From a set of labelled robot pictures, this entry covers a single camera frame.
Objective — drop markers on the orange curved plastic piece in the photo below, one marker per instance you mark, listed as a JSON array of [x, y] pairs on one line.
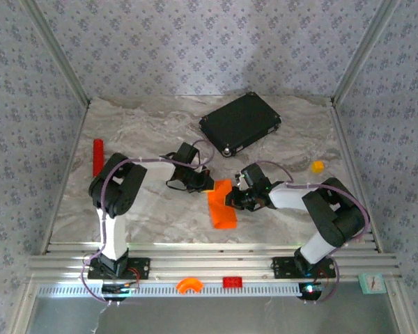
[[189, 283]]

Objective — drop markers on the black flat case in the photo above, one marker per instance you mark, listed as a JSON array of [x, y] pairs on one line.
[[240, 118]]

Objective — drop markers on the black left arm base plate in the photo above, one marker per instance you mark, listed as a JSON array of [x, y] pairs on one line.
[[141, 268]]

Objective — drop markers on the aluminium side rail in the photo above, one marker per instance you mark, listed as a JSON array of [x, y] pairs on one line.
[[355, 174], [66, 174]]

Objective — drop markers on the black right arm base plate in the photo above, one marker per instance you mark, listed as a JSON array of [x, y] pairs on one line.
[[282, 268]]

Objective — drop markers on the small yellow cube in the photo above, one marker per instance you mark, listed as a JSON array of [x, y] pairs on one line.
[[317, 167]]

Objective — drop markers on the small teal clock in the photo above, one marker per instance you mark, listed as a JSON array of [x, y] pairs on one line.
[[372, 283]]

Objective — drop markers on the aluminium frame post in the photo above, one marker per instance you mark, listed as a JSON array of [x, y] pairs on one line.
[[57, 52], [362, 52]]

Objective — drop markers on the orange cloth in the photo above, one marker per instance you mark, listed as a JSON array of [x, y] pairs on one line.
[[223, 212]]

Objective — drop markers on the black controller board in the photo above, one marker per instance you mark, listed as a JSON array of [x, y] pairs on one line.
[[120, 290], [310, 289]]

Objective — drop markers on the red cylinder with grey cap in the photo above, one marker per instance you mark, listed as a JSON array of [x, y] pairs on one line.
[[98, 153]]

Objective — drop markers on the aluminium rail frame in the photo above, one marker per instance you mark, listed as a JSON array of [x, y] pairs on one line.
[[202, 261]]

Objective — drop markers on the red rectangular block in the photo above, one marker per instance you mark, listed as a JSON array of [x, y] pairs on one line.
[[232, 282]]

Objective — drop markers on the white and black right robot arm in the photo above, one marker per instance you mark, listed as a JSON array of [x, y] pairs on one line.
[[289, 196]]

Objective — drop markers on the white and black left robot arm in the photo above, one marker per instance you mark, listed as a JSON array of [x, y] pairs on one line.
[[113, 236]]

